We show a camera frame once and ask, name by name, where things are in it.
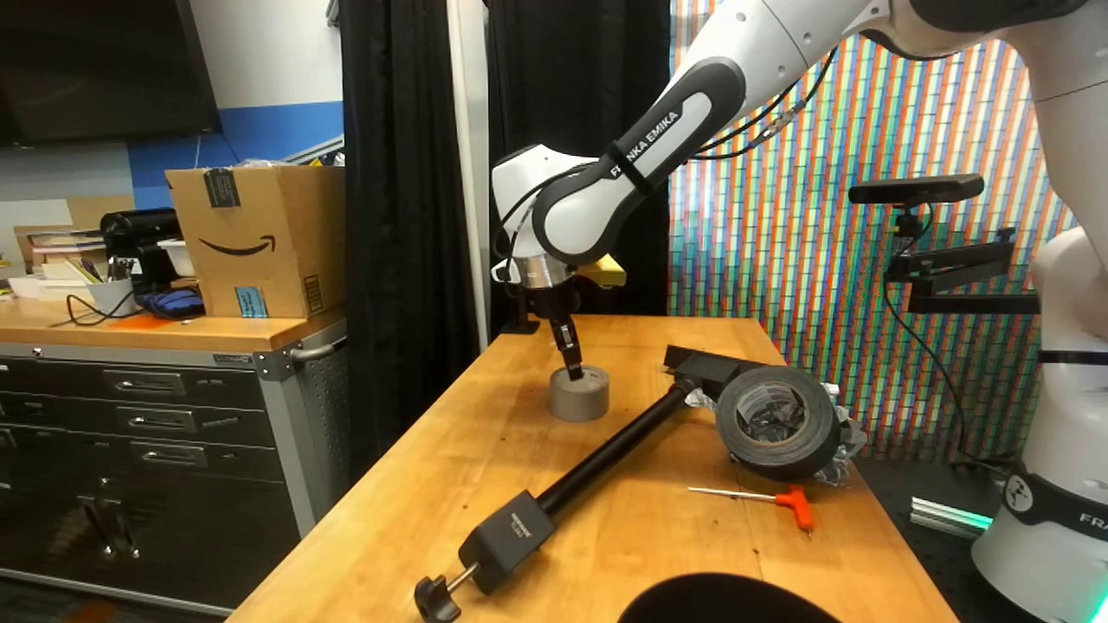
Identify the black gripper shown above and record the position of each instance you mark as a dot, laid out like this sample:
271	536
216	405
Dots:
553	305

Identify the small grey tape roll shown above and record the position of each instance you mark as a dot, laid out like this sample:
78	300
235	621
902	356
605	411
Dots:
576	401

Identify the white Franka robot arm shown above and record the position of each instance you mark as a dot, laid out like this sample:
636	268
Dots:
680	117

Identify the large black tape roll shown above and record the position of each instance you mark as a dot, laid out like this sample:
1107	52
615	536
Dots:
779	421

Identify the white pole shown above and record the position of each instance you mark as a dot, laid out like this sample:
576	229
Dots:
467	174

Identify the black curtain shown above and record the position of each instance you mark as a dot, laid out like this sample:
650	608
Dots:
576	81
401	229

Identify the colourful striped screen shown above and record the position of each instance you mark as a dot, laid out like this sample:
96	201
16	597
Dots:
807	229

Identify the black round object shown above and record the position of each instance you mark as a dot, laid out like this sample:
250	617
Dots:
728	601

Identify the cardboard Amazon box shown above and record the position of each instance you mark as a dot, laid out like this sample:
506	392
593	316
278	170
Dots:
262	242

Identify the blue flat item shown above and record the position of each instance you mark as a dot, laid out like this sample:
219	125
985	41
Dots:
173	302

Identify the black tool cabinet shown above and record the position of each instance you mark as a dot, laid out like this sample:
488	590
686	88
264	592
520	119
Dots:
151	452

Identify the black desktop device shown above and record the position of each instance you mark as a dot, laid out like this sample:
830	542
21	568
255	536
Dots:
142	242

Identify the black bar camera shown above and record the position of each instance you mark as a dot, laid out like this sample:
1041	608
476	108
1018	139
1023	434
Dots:
917	189

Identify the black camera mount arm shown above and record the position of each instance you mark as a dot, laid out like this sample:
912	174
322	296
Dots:
962	277

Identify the aluminium profile rail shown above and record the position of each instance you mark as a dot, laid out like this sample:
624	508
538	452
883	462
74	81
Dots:
953	517

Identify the black wall monitor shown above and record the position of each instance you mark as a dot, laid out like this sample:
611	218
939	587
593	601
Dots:
105	63

